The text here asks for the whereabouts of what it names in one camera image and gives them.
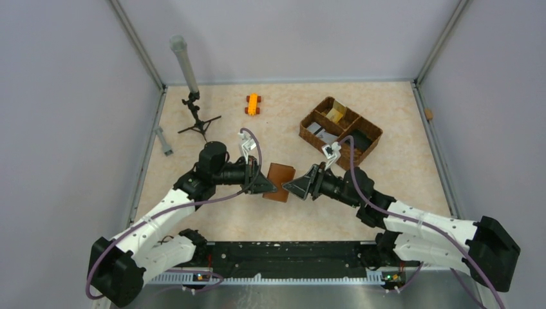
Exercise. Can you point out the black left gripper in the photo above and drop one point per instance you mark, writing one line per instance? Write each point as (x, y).
(260, 185)

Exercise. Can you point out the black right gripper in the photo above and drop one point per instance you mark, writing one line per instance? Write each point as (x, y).
(301, 187)

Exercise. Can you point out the brown leather card holder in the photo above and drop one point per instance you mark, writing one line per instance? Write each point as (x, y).
(279, 174)

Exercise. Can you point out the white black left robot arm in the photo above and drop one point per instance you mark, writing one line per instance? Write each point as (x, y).
(121, 266)

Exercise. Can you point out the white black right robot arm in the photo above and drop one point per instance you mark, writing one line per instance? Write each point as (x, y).
(482, 249)

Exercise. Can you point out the black card in basket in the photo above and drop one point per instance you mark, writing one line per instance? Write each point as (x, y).
(360, 140)

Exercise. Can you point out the woven wicker divided basket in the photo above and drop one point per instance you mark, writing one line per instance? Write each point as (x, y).
(351, 121)

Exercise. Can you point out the orange toy car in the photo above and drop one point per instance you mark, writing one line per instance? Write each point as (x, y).
(252, 107)

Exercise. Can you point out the small wooden block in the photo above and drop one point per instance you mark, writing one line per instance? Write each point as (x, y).
(428, 114)

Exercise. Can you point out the black tripod with grey tube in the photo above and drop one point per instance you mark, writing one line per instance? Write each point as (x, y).
(178, 46)

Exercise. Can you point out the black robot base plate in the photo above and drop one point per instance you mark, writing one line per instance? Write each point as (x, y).
(293, 259)

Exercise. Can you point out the grey metal bracket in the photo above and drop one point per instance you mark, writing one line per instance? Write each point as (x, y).
(166, 147)

